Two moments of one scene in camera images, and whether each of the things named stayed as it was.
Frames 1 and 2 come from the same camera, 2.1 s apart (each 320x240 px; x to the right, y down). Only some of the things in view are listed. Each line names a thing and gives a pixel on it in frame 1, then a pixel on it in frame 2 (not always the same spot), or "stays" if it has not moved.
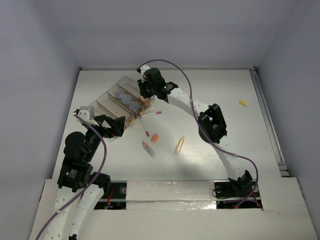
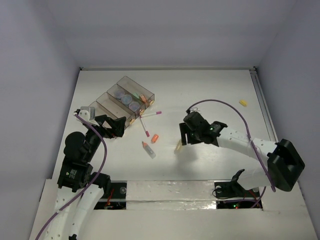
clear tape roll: (119, 94) stays
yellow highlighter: (179, 146) stays
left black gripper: (104, 125) stays
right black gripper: (141, 84) to (185, 129)
